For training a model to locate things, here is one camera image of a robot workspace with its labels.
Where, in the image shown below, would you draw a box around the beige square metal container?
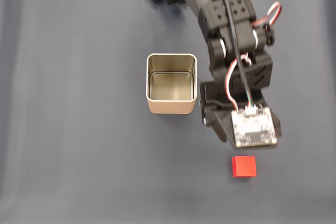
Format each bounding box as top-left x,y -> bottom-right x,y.
145,53 -> 197,115

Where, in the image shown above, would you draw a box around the red white servo cable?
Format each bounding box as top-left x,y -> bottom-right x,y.
225,52 -> 253,111
251,2 -> 284,28

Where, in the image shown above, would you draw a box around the black camera cable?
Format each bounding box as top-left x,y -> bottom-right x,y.
213,0 -> 255,109

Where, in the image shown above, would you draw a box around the wrist camera with black bracket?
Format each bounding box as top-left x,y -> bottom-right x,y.
215,106 -> 283,148

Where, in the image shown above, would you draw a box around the red cube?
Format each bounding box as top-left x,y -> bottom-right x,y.
232,155 -> 257,178

